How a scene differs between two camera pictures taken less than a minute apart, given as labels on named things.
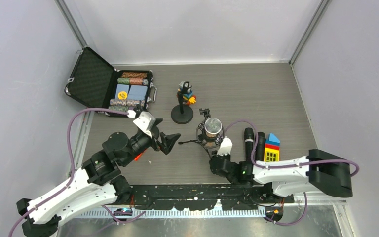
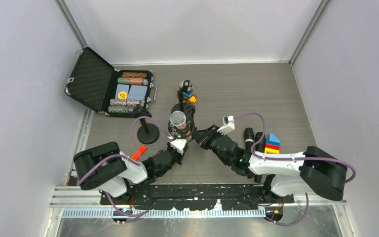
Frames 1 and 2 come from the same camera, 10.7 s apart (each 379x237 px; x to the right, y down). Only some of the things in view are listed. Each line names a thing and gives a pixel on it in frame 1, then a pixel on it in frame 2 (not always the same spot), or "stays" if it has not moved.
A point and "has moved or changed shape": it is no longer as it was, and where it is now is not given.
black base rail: (202, 196) stays
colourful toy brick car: (186, 88) stays
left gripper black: (168, 140) to (179, 155)
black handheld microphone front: (260, 150) stays
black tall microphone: (248, 136) stays
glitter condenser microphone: (212, 126) has moved or changed shape
